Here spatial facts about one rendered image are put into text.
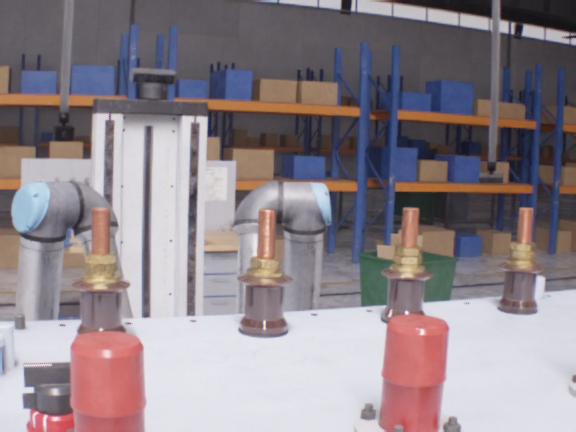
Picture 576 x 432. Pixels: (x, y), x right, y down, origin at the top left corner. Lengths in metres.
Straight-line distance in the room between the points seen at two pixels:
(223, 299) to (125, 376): 4.88
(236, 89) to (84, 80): 1.93
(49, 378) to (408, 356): 0.38
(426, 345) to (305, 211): 1.20
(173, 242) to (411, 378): 1.51
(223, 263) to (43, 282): 3.79
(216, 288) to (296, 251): 3.55
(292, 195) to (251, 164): 7.41
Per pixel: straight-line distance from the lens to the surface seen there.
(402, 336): 0.75
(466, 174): 10.73
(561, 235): 12.05
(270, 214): 1.16
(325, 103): 9.59
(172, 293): 2.22
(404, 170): 10.26
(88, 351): 0.65
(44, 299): 1.77
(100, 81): 8.81
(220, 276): 5.47
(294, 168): 9.56
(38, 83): 8.77
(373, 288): 5.58
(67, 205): 1.72
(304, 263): 1.97
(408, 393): 0.77
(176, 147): 2.17
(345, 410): 0.88
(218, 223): 6.11
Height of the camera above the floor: 1.69
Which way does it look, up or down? 6 degrees down
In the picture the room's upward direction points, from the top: 2 degrees clockwise
